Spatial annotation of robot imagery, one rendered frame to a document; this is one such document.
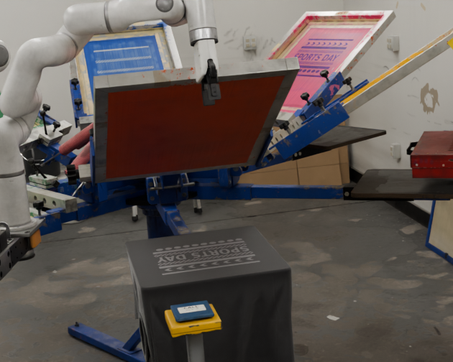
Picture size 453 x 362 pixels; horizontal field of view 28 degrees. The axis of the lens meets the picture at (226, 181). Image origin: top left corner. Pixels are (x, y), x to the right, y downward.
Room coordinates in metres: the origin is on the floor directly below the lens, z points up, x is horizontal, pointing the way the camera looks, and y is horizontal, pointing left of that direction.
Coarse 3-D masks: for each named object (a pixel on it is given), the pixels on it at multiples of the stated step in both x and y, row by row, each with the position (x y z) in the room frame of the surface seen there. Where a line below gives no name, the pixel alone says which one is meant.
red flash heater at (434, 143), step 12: (432, 132) 3.62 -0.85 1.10; (444, 132) 3.60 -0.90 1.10; (420, 144) 3.39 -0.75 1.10; (432, 144) 3.38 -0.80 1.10; (444, 144) 3.36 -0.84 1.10; (420, 156) 3.22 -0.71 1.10; (432, 156) 3.20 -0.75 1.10; (444, 156) 3.19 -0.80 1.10; (420, 168) 3.22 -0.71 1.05; (432, 168) 3.21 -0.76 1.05; (444, 168) 3.19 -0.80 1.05
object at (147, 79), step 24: (144, 72) 2.51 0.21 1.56; (168, 72) 2.52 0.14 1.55; (192, 72) 2.52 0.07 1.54; (240, 72) 2.54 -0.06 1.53; (264, 72) 2.55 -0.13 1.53; (288, 72) 2.58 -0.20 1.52; (96, 96) 2.51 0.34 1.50; (96, 120) 2.65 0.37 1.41; (96, 144) 2.81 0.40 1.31; (96, 168) 2.99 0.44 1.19; (216, 168) 3.19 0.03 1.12
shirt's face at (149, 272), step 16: (144, 240) 2.91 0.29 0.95; (160, 240) 2.90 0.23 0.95; (176, 240) 2.88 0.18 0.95; (192, 240) 2.87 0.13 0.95; (208, 240) 2.86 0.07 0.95; (256, 240) 2.82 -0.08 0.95; (144, 256) 2.73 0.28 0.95; (272, 256) 2.63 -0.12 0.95; (144, 272) 2.57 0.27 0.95; (160, 272) 2.56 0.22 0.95; (192, 272) 2.54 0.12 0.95; (208, 272) 2.53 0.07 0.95; (224, 272) 2.52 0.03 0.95; (240, 272) 2.51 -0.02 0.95
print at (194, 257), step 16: (224, 240) 2.84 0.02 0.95; (240, 240) 2.83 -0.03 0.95; (160, 256) 2.72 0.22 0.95; (176, 256) 2.70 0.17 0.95; (192, 256) 2.69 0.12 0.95; (208, 256) 2.68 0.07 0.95; (224, 256) 2.67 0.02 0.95; (240, 256) 2.66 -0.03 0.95; (256, 256) 2.65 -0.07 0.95; (176, 272) 2.55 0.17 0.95
